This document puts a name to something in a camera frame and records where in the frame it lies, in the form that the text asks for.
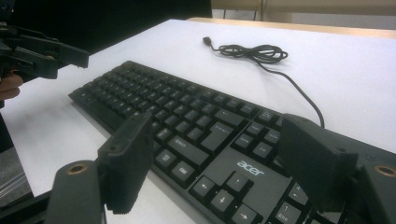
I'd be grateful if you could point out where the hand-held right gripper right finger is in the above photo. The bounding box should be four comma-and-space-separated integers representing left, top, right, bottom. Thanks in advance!
276, 113, 360, 214

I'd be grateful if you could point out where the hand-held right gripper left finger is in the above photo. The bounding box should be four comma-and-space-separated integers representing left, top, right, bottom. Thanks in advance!
97, 111, 155, 216

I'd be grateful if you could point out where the black computer keyboard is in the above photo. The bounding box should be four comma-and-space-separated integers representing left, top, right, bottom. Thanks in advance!
68, 60, 396, 224

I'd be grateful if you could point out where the black curtain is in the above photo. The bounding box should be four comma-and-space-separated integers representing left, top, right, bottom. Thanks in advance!
0, 0, 213, 56

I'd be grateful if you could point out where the light wooden table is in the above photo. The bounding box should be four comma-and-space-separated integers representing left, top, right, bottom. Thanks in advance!
186, 17, 396, 40

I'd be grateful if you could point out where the light wooden desk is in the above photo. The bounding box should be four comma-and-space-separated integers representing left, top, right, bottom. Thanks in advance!
210, 0, 396, 22

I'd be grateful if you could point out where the aluminium floor rail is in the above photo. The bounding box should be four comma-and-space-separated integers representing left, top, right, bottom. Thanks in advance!
0, 169, 34, 208

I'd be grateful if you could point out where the black keyboard cable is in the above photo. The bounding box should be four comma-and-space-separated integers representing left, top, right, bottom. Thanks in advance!
203, 36, 325, 129

